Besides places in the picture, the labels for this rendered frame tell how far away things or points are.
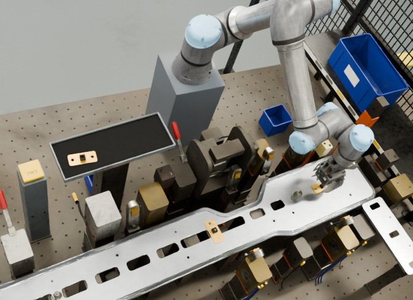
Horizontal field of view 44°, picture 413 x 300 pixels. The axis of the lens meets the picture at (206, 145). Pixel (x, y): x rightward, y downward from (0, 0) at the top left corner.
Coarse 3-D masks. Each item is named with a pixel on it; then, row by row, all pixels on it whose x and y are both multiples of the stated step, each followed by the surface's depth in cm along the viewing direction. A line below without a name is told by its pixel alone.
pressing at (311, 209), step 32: (320, 160) 197; (288, 192) 186; (352, 192) 193; (160, 224) 168; (192, 224) 171; (256, 224) 176; (288, 224) 179; (96, 256) 158; (128, 256) 160; (192, 256) 165; (224, 256) 168; (0, 288) 147; (32, 288) 149; (96, 288) 153; (128, 288) 155
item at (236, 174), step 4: (236, 164) 176; (232, 168) 175; (236, 168) 174; (240, 168) 175; (232, 172) 175; (236, 172) 175; (240, 172) 175; (228, 176) 178; (232, 176) 176; (236, 176) 176; (228, 180) 179; (232, 180) 178; (236, 180) 179; (228, 184) 180; (232, 184) 180; (236, 184) 181; (228, 188) 181; (232, 188) 181; (236, 188) 183
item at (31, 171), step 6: (30, 162) 152; (36, 162) 153; (18, 168) 151; (24, 168) 151; (30, 168) 151; (36, 168) 152; (24, 174) 150; (30, 174) 150; (36, 174) 151; (42, 174) 151; (24, 180) 149; (30, 180) 150
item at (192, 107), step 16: (160, 64) 194; (160, 80) 198; (176, 80) 189; (208, 80) 193; (160, 96) 202; (176, 96) 186; (192, 96) 191; (208, 96) 195; (160, 112) 206; (176, 112) 196; (192, 112) 201; (208, 112) 206; (192, 128) 212; (176, 144) 219
